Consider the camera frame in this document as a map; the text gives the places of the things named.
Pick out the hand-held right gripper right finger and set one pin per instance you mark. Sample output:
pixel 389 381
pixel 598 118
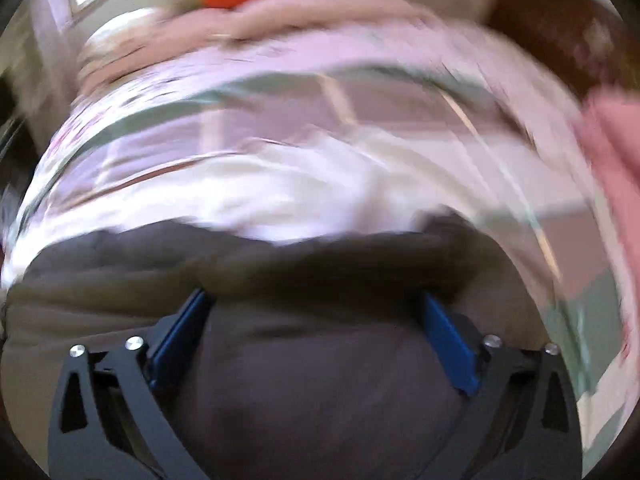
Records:
pixel 450 345

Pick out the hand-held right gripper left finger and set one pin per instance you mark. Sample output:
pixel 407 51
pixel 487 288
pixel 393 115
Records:
pixel 180 340

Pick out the olive hooded puffer jacket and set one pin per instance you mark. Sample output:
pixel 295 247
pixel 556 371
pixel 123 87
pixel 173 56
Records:
pixel 310 360

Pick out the bed with patterned sheet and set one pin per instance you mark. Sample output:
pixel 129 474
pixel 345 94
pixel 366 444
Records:
pixel 300 125

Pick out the pink blanket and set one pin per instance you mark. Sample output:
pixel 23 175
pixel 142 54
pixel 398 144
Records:
pixel 610 150

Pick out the pink pillow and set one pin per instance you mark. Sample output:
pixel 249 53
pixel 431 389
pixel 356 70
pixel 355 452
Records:
pixel 325 15
pixel 165 45

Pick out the dark wooden headboard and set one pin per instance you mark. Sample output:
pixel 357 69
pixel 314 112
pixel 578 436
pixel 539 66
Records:
pixel 560 35

